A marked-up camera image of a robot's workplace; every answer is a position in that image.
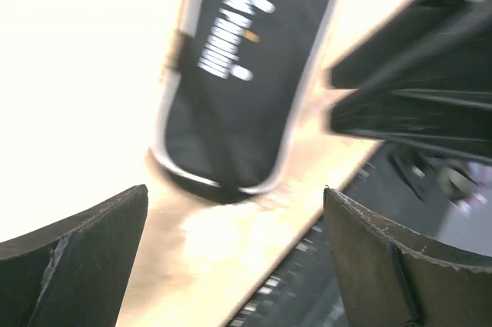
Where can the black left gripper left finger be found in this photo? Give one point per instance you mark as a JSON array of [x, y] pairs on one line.
[[74, 272]]

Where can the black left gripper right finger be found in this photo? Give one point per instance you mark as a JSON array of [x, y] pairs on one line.
[[390, 275]]

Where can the black racket cover bag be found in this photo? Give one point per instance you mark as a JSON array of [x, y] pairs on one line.
[[234, 94]]

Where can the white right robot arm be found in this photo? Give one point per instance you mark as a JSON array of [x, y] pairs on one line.
[[423, 79]]

